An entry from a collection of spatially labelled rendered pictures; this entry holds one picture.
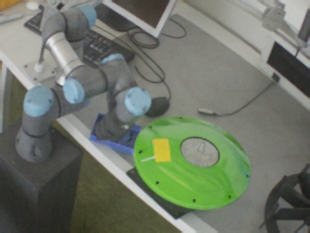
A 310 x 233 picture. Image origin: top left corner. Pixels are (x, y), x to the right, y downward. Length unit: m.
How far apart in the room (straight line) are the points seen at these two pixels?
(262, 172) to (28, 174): 0.72
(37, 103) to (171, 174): 0.40
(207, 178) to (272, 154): 0.47
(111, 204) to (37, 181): 1.14
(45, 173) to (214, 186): 0.49
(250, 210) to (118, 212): 1.15
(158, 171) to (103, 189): 1.35
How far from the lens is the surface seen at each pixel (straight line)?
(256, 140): 1.76
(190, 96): 1.81
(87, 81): 1.26
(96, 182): 2.67
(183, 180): 1.30
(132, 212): 2.60
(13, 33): 1.94
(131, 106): 1.28
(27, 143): 1.52
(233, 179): 1.36
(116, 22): 2.04
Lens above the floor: 2.01
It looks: 40 degrees down
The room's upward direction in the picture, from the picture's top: 20 degrees clockwise
